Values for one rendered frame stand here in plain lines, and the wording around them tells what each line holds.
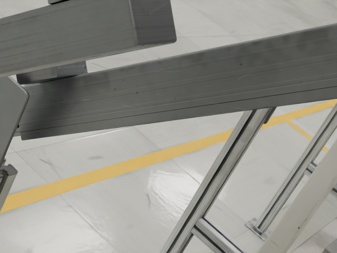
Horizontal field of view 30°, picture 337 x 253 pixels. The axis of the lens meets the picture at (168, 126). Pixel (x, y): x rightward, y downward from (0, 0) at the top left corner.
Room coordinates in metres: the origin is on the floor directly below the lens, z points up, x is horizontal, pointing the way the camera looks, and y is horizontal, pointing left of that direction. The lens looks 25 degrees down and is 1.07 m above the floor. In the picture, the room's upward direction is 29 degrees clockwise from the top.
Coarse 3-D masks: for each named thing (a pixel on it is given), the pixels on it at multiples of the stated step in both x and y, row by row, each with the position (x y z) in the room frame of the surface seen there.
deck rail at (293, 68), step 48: (240, 48) 0.55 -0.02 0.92; (288, 48) 0.53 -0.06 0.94; (336, 48) 0.52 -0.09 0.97; (48, 96) 0.62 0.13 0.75; (96, 96) 0.60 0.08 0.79; (144, 96) 0.58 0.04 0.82; (192, 96) 0.56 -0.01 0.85; (240, 96) 0.54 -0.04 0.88; (288, 96) 0.52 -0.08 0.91; (336, 96) 0.51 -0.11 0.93
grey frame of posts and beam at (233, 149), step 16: (256, 112) 1.26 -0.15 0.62; (240, 128) 1.27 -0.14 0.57; (256, 128) 1.27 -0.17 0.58; (240, 144) 1.26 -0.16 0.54; (224, 160) 1.28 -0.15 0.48; (0, 176) 0.60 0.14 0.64; (208, 176) 1.27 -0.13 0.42; (224, 176) 1.26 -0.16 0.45; (0, 192) 0.61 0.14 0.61; (208, 192) 1.26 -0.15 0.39; (0, 208) 0.62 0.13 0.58; (192, 208) 1.27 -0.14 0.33; (208, 208) 1.28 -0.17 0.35; (192, 224) 1.26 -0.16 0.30; (176, 240) 1.28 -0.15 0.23
